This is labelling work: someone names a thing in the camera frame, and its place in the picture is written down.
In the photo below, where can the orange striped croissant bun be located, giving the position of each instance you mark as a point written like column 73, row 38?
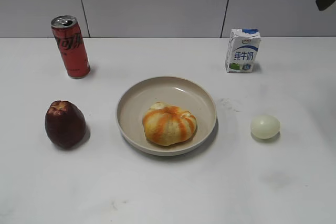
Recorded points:
column 166, row 124

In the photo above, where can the beige round plate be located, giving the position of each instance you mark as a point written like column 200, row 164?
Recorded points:
column 172, row 90

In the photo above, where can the white milk carton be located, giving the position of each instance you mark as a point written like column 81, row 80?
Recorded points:
column 242, row 50

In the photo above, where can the white egg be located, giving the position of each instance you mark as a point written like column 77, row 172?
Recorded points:
column 265, row 126

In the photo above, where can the dark red wax apple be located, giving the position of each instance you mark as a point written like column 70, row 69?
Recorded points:
column 65, row 124

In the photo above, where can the red cola can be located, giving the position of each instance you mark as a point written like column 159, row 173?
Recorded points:
column 69, row 40

